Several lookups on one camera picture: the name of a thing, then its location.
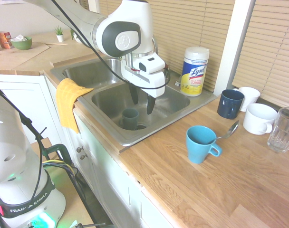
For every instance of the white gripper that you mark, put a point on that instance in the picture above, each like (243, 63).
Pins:
(149, 82)

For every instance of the silver metal spoon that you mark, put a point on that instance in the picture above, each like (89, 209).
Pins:
(233, 129)

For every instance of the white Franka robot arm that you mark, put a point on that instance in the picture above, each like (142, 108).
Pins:
(125, 14)

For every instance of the stainless steel double sink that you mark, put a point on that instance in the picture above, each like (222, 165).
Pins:
(163, 114)

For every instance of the small white sink fitting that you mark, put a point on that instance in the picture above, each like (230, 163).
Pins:
(177, 83)

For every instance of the dark green cup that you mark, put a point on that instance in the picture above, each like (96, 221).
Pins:
(130, 120)

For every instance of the Lysol wipes canister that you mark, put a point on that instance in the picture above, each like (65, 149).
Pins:
(193, 76)

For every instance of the teal ceramic mug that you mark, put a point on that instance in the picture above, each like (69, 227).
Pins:
(196, 149)

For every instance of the yellow dish cloth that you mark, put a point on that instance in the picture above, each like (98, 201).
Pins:
(66, 99)

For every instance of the round metal cabinet knob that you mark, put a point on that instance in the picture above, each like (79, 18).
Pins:
(83, 156)
(79, 149)

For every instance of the white kitchen cabinet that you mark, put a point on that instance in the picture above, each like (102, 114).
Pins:
(106, 175)

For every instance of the wide beige window blind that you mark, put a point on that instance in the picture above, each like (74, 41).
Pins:
(182, 23)

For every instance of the navy blue mug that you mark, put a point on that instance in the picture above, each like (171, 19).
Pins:
(228, 107)

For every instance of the white pot with plant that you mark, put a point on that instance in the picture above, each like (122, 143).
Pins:
(76, 38)

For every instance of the dark green clamp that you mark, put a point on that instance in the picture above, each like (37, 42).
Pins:
(61, 149)

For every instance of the thin wooden stick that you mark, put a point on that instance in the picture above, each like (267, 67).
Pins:
(56, 44)

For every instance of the small potted green plant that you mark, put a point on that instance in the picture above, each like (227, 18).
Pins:
(60, 36)

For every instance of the small white mug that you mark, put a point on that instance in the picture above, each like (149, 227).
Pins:
(251, 95)

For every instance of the wide white mug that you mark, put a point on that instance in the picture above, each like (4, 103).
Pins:
(256, 122)

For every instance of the wooden robot mounting board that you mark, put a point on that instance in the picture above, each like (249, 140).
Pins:
(70, 204)

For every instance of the light wooden board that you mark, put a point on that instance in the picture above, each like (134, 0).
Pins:
(18, 55)

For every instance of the green bowl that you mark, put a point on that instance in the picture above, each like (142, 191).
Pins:
(22, 45)

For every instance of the crumpled white paper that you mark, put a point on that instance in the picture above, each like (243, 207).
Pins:
(19, 38)

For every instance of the narrow beige window blind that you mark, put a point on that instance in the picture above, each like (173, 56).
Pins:
(275, 47)

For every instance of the clear drinking glass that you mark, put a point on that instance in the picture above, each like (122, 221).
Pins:
(281, 135)

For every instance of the orange cardboard box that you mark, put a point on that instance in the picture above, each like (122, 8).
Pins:
(3, 39)

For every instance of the red-brown wrist camera mount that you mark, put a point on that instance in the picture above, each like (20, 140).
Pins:
(167, 67)

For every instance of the white window frame post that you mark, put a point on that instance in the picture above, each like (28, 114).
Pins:
(237, 35)

